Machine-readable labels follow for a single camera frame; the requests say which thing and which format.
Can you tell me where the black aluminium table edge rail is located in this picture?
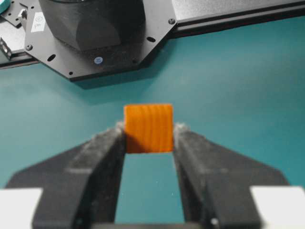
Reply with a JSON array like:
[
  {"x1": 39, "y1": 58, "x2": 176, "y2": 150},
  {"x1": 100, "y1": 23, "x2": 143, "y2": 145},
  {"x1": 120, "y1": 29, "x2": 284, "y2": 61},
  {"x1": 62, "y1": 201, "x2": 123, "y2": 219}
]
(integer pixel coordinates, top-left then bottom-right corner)
[{"x1": 0, "y1": 0, "x2": 305, "y2": 69}]

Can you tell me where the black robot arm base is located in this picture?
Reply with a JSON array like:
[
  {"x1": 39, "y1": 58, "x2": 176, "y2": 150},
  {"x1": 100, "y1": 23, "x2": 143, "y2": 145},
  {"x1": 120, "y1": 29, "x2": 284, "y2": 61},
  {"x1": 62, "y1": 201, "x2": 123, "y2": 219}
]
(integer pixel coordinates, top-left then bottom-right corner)
[{"x1": 40, "y1": 0, "x2": 145, "y2": 51}]

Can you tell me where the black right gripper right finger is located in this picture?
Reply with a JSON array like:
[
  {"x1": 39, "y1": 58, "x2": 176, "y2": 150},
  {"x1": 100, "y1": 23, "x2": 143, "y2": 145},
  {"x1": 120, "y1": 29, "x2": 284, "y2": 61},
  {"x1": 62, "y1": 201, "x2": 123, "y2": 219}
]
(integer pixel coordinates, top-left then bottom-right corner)
[{"x1": 173, "y1": 124, "x2": 289, "y2": 229}]

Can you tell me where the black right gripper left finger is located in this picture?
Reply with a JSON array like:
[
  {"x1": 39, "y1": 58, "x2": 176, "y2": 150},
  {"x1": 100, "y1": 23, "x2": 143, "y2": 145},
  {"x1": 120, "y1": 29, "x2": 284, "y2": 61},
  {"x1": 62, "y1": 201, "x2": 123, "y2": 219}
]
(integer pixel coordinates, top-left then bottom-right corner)
[{"x1": 6, "y1": 124, "x2": 125, "y2": 229}]

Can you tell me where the black hexagonal mounting plate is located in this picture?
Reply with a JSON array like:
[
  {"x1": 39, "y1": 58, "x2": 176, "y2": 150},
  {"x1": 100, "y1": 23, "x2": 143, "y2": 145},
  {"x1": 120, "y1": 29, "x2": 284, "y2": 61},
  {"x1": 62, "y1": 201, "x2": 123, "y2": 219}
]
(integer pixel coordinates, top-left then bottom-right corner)
[{"x1": 25, "y1": 0, "x2": 177, "y2": 81}]

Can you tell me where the orange cube block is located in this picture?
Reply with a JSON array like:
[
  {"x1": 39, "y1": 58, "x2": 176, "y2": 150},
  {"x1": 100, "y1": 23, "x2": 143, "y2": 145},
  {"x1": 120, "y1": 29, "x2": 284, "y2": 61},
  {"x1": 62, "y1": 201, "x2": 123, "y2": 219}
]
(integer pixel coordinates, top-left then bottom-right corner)
[{"x1": 124, "y1": 104, "x2": 174, "y2": 154}]

